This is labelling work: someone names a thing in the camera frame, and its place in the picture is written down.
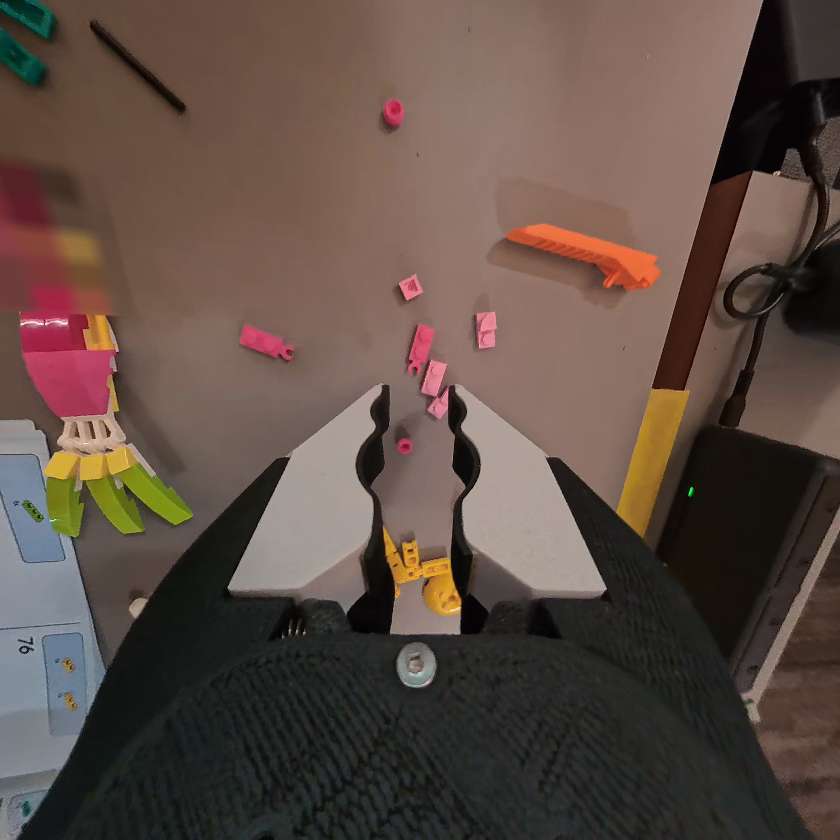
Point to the thin black rod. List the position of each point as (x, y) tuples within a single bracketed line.
[(138, 65)]

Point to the small white lego piece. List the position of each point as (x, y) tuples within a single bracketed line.
[(136, 605)]

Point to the pink and lime lego model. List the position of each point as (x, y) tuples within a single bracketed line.
[(72, 387)]

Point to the pile of teal lego pieces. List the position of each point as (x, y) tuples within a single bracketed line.
[(23, 62)]

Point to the orange brick separator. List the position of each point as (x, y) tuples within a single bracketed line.
[(584, 253)]

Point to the scattered pink lego plates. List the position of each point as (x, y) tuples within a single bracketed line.
[(420, 344)]

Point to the black power box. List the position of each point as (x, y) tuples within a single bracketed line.
[(741, 544)]

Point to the yellow lego assembly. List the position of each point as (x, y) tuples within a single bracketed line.
[(420, 568)]

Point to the dark pink round lego stud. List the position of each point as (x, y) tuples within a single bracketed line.
[(392, 111), (404, 445)]

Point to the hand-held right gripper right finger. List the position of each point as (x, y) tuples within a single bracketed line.
[(531, 518)]

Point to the lego instruction booklet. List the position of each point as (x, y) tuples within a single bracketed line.
[(33, 610)]

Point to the yellow tape strip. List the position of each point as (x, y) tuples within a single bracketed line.
[(656, 459)]

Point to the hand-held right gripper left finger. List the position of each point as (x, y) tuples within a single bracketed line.
[(308, 518)]

